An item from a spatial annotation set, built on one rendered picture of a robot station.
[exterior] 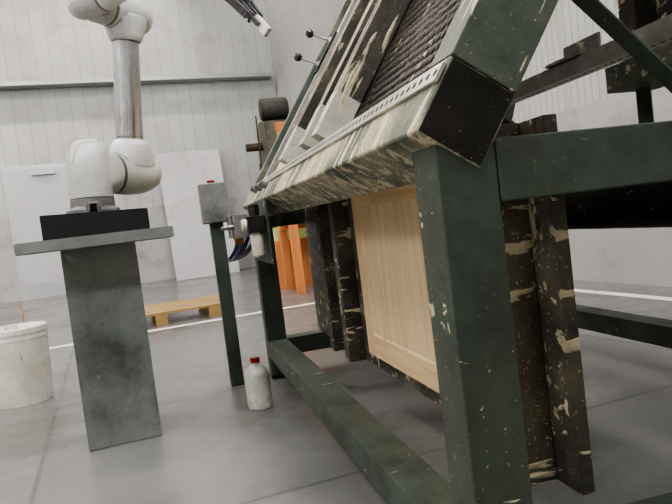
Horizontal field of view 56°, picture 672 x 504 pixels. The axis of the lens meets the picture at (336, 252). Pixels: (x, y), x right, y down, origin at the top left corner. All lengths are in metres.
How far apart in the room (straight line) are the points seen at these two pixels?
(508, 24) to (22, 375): 2.87
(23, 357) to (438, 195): 2.74
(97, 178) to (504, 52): 1.76
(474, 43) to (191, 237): 10.12
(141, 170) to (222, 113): 9.37
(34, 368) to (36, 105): 8.66
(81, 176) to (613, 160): 1.87
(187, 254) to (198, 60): 3.54
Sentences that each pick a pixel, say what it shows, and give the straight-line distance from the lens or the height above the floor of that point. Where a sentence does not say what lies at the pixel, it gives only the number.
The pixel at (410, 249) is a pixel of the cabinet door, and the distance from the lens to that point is 1.62.
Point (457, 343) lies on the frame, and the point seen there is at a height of 0.51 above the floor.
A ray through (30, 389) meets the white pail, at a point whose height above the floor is 0.07.
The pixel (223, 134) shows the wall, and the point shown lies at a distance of 11.83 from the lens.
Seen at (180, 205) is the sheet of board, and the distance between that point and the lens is 11.06.
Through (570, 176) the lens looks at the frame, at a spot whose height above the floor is 0.72.
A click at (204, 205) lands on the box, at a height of 0.83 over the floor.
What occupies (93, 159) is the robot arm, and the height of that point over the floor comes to 1.02.
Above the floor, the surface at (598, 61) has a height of 0.99.
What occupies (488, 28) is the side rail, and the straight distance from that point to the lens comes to 0.94.
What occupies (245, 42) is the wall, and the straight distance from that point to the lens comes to 12.32.
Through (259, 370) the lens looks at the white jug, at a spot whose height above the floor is 0.15.
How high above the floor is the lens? 0.71
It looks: 3 degrees down
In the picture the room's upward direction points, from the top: 7 degrees counter-clockwise
